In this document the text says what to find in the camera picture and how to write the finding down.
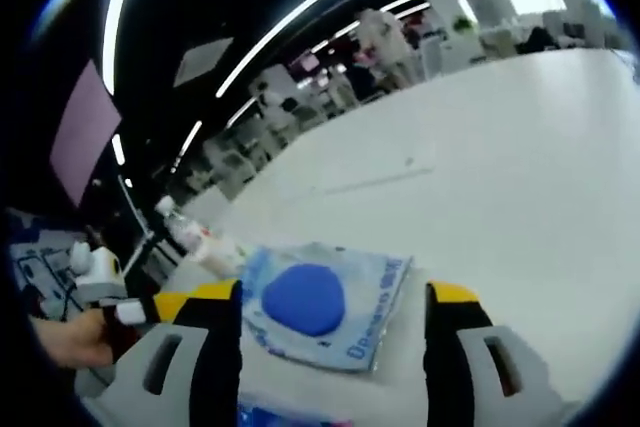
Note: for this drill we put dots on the square ceiling vent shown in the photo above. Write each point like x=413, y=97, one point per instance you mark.
x=202, y=59

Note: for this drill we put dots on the person's left hand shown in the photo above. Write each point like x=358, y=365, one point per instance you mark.
x=70, y=342

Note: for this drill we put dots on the blue tissue pack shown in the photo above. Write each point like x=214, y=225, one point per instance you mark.
x=285, y=414

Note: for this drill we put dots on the white table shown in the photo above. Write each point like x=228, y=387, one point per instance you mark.
x=475, y=172

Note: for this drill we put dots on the green potted plant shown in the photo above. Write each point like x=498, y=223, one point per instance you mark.
x=462, y=23

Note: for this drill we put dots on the light blue wet wipes pack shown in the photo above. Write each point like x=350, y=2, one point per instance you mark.
x=320, y=307

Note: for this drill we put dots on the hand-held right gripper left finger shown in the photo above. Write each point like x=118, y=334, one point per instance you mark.
x=215, y=347

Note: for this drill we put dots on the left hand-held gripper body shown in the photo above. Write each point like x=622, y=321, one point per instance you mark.
x=97, y=274

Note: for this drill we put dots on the clear plastic water bottle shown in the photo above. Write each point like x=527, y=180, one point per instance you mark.
x=182, y=224

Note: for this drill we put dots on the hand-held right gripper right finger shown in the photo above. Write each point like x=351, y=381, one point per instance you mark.
x=450, y=347

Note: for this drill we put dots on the large pink screen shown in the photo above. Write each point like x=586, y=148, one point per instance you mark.
x=85, y=132

